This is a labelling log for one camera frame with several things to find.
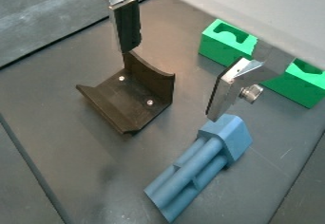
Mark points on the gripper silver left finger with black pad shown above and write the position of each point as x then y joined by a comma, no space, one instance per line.
125,16

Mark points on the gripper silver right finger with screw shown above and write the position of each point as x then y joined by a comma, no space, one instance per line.
238,81

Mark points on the blue three prong object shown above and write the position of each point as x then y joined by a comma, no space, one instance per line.
222,140

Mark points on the black curved fixture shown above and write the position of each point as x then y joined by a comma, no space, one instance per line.
133,96

